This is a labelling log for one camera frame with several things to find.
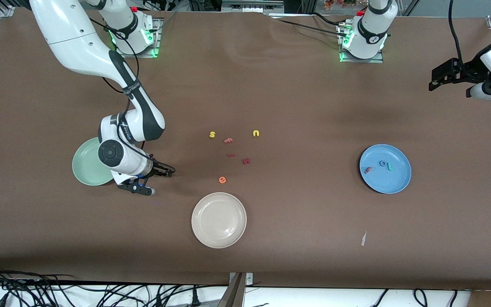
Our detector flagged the pale green round plate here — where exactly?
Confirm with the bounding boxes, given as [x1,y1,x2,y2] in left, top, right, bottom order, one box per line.
[72,137,116,186]

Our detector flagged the beige round plate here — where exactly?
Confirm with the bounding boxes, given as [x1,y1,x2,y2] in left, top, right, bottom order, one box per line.
[191,192,247,249]

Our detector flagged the brown table cover sheet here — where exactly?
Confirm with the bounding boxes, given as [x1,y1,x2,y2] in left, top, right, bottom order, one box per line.
[0,8,491,290]

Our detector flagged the blue round plate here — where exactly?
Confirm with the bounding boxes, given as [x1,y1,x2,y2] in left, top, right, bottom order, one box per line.
[359,144,412,194]

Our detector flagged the orange artificial flowers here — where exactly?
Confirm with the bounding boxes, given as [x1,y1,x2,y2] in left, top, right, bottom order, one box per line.
[323,0,357,10]

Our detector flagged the dark metal bar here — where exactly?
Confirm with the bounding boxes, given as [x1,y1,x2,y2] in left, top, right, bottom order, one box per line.
[217,273,245,307]

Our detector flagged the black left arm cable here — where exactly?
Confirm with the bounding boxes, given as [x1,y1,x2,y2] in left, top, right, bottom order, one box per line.
[448,0,468,69]

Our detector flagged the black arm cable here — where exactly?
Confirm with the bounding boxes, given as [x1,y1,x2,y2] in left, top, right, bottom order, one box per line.
[86,9,154,162]
[448,0,468,69]

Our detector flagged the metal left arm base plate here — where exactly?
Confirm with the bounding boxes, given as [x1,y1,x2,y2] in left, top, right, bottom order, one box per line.
[338,21,384,64]

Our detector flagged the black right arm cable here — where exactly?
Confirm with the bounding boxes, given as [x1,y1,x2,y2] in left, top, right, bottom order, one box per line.
[86,9,154,162]

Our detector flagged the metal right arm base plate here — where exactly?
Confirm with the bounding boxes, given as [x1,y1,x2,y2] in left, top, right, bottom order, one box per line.
[114,17,162,59]

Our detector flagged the black cable on table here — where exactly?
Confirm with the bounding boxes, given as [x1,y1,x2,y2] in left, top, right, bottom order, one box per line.
[312,12,348,27]
[277,18,344,37]

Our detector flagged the grey metal bracket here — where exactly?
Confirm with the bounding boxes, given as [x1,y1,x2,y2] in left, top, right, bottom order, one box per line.
[228,272,254,286]

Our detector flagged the tangled black floor cables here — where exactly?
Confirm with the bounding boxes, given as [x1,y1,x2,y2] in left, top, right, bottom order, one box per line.
[0,262,229,307]

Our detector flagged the grey aluminium frame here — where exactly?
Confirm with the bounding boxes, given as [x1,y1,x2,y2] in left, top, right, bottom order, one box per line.
[221,0,285,13]

